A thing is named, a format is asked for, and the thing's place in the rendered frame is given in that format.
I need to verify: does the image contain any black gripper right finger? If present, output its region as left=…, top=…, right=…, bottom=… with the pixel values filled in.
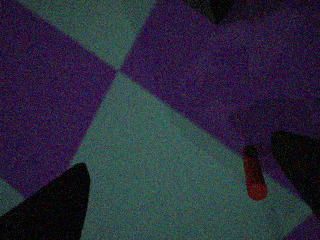
left=270, top=131, right=320, bottom=221

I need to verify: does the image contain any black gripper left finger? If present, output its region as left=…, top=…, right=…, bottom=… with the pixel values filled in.
left=0, top=162, right=90, bottom=240

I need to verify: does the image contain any dark red peg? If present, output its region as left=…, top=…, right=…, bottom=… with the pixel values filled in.
left=242, top=146, right=268, bottom=201

